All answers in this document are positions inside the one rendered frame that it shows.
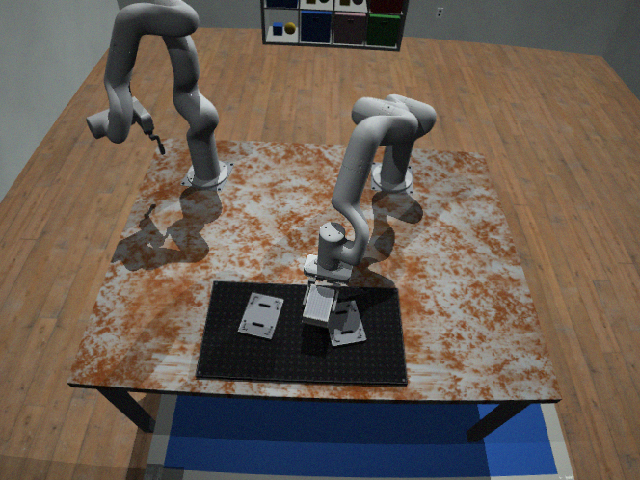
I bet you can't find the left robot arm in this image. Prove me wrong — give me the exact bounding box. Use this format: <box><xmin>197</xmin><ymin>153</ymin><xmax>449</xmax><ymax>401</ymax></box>
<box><xmin>317</xmin><ymin>94</ymin><xmax>437</xmax><ymax>269</ymax></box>

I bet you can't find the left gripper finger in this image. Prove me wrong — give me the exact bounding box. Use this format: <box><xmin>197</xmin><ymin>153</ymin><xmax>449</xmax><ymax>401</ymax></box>
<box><xmin>303</xmin><ymin>275</ymin><xmax>324</xmax><ymax>307</ymax></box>
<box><xmin>327</xmin><ymin>278</ymin><xmax>340</xmax><ymax>313</ymax></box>

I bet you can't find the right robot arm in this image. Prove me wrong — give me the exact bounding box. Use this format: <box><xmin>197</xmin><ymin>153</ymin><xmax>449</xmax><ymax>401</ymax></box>
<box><xmin>86</xmin><ymin>0</ymin><xmax>228</xmax><ymax>188</ymax></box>

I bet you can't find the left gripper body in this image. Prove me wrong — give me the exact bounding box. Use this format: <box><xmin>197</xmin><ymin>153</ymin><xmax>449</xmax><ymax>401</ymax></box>
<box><xmin>304</xmin><ymin>254</ymin><xmax>353</xmax><ymax>284</ymax></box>

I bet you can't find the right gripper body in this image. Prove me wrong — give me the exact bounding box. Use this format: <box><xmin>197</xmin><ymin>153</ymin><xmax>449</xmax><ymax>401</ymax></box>
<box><xmin>132</xmin><ymin>96</ymin><xmax>154</xmax><ymax>133</ymax></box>

